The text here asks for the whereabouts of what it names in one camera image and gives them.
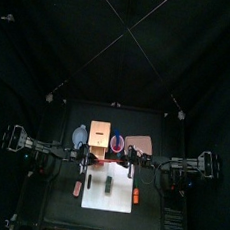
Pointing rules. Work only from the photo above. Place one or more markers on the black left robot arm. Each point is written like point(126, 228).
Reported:
point(40, 145)

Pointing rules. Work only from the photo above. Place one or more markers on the green toy sushi roll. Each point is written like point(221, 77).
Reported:
point(108, 185)

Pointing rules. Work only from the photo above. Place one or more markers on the white cutting board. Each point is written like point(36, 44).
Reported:
point(118, 198)

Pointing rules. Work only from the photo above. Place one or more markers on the pink toy food piece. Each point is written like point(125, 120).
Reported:
point(77, 189)

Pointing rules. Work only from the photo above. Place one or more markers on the red plastic cup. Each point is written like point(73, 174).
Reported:
point(117, 147)

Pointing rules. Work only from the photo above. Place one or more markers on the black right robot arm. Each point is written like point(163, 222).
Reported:
point(189, 163)

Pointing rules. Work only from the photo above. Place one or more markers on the flat black stick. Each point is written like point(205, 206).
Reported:
point(89, 181)

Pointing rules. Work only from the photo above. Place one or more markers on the silver metal frame bracket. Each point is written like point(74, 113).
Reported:
point(49, 97)
point(115, 104)
point(10, 17)
point(181, 115)

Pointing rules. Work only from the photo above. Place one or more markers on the wooden box with red drawer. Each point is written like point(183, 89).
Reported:
point(99, 133)

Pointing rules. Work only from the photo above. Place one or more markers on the pinkish brown plate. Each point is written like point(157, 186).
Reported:
point(140, 143)

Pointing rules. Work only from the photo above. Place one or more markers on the pale blue grey bowl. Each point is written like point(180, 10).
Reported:
point(79, 136)

